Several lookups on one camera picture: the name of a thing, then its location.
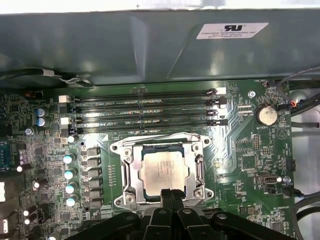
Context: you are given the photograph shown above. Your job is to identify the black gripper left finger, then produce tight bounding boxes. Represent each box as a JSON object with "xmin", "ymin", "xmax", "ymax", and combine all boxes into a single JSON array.
[{"xmin": 81, "ymin": 189, "xmax": 174, "ymax": 240}]

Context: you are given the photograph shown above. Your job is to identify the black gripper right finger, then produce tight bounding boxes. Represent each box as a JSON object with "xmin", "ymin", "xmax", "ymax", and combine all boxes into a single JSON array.
[{"xmin": 171, "ymin": 189, "xmax": 291, "ymax": 240}]

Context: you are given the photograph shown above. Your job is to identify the metal socket cover frame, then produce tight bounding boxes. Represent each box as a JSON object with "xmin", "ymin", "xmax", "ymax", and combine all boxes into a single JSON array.
[{"xmin": 131, "ymin": 142, "xmax": 202, "ymax": 201}]

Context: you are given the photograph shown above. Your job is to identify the silver CPU green edge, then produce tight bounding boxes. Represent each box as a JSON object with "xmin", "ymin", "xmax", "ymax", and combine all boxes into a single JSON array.
[{"xmin": 141, "ymin": 143, "xmax": 191, "ymax": 197}]

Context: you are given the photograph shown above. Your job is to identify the CPU socket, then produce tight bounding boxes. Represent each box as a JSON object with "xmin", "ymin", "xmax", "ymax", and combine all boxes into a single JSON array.
[{"xmin": 111, "ymin": 133, "xmax": 215, "ymax": 210}]

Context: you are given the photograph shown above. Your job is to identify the RAM slot black latches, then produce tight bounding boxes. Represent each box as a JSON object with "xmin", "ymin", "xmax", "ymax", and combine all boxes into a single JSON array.
[
  {"xmin": 69, "ymin": 118, "xmax": 229, "ymax": 135},
  {"xmin": 69, "ymin": 97, "xmax": 229, "ymax": 113}
]

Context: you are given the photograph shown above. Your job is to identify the RAM slot white latches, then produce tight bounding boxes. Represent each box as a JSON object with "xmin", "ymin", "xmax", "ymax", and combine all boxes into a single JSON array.
[
  {"xmin": 59, "ymin": 108, "xmax": 222, "ymax": 126},
  {"xmin": 58, "ymin": 87, "xmax": 228, "ymax": 104}
]

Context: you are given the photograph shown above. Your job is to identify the green motherboard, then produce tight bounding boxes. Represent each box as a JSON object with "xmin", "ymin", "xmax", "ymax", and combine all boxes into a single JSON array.
[{"xmin": 0, "ymin": 79, "xmax": 298, "ymax": 240}]

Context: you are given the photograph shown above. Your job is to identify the silver top capacitor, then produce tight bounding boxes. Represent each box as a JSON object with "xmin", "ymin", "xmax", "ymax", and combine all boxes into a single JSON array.
[
  {"xmin": 64, "ymin": 168, "xmax": 78, "ymax": 180},
  {"xmin": 65, "ymin": 182, "xmax": 78, "ymax": 195},
  {"xmin": 63, "ymin": 153, "xmax": 77, "ymax": 165},
  {"xmin": 66, "ymin": 194, "xmax": 79, "ymax": 207}
]

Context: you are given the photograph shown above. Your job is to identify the internal USB port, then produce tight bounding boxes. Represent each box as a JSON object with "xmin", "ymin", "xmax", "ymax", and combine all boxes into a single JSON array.
[{"xmin": 258, "ymin": 174, "xmax": 278, "ymax": 187}]

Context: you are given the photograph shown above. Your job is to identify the round coin battery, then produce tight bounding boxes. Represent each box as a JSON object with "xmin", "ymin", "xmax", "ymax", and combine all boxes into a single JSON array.
[{"xmin": 256, "ymin": 103, "xmax": 278, "ymax": 127}]

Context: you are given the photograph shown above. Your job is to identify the blue sleeve capacitor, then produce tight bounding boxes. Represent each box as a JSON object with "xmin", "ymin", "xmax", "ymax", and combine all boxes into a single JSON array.
[
  {"xmin": 35, "ymin": 117, "xmax": 51, "ymax": 128},
  {"xmin": 35, "ymin": 107, "xmax": 50, "ymax": 118}
]

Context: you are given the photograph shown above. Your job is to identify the blue port connector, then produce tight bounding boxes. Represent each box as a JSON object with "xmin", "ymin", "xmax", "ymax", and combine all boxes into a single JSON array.
[{"xmin": 0, "ymin": 141, "xmax": 12, "ymax": 173}]

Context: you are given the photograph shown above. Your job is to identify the open PC case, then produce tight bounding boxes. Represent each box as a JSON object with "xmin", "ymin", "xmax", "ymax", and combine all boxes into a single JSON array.
[{"xmin": 0, "ymin": 9, "xmax": 320, "ymax": 240}]

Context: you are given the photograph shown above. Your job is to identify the white certification label sticker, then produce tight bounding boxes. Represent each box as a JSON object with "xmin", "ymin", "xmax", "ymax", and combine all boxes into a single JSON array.
[{"xmin": 196, "ymin": 22, "xmax": 270, "ymax": 40}]

